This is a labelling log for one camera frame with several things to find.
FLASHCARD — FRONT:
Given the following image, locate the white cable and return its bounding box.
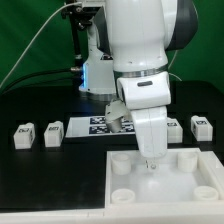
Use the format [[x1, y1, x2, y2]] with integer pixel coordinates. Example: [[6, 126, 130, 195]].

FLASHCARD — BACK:
[[167, 49, 183, 82], [0, 2, 83, 90]]

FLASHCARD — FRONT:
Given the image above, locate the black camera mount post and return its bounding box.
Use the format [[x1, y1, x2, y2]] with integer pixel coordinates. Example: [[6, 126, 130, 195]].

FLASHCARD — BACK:
[[61, 0, 87, 67]]

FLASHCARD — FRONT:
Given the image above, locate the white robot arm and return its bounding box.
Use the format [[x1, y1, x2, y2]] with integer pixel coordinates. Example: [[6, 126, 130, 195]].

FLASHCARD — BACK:
[[79, 0, 198, 170]]

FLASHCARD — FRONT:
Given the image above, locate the black cable lower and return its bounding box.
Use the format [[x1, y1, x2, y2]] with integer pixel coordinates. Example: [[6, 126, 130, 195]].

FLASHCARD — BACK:
[[0, 78, 82, 98]]

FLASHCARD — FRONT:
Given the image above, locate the white square table top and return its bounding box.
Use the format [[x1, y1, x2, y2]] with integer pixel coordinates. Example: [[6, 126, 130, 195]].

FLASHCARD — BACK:
[[105, 148, 224, 208]]

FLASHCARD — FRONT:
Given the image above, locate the white cable left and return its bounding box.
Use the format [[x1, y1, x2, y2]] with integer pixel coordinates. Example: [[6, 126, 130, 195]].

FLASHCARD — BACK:
[[0, 2, 83, 90]]

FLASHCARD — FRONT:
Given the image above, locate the white cable right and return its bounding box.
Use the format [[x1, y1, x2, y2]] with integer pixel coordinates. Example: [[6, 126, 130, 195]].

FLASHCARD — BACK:
[[167, 49, 183, 82]]

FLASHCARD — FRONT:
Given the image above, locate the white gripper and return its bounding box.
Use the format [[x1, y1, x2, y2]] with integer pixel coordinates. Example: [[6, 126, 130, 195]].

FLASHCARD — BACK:
[[105, 71, 171, 169]]

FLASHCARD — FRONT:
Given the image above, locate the black cable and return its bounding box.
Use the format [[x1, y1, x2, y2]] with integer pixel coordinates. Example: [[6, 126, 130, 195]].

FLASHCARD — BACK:
[[0, 78, 82, 98], [0, 68, 83, 96]]

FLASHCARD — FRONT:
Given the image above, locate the black cable upper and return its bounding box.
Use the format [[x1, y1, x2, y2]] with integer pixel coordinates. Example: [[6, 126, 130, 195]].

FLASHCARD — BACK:
[[0, 68, 83, 96]]

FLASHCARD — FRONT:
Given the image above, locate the white sheet with markers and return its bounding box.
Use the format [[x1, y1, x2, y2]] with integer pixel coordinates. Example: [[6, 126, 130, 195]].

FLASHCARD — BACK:
[[65, 115, 137, 139]]

